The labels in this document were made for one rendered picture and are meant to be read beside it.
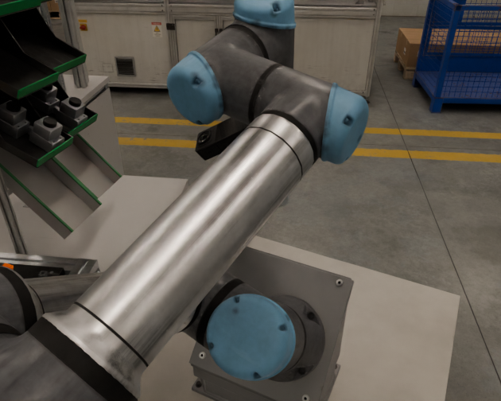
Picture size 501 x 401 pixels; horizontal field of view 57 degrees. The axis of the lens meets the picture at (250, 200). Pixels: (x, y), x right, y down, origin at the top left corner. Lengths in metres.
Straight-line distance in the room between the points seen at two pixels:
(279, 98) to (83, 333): 0.28
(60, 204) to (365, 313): 0.81
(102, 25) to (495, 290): 4.12
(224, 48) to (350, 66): 4.29
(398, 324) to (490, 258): 1.83
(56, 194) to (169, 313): 0.96
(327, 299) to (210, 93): 0.49
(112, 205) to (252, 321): 0.99
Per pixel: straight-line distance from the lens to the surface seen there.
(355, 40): 4.75
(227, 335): 0.67
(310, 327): 0.81
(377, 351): 1.10
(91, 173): 1.41
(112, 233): 1.44
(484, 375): 2.33
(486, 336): 2.49
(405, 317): 1.19
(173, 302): 0.36
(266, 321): 0.66
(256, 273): 0.91
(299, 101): 0.46
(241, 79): 0.50
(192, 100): 0.52
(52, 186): 1.30
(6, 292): 0.46
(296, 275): 0.89
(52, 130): 1.16
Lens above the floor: 1.69
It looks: 33 degrees down
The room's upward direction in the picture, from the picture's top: straight up
